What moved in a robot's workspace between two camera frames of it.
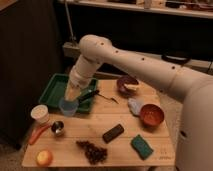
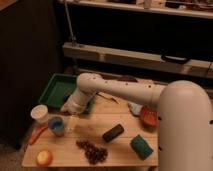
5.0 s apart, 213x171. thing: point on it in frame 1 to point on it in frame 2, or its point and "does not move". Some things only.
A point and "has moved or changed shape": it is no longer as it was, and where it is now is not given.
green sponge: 139,146 does not move
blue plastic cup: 68,107 has moved or changed shape
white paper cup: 40,113 does not move
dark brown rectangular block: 113,133 does not move
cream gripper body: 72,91 to 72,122
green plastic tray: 54,91 does not move
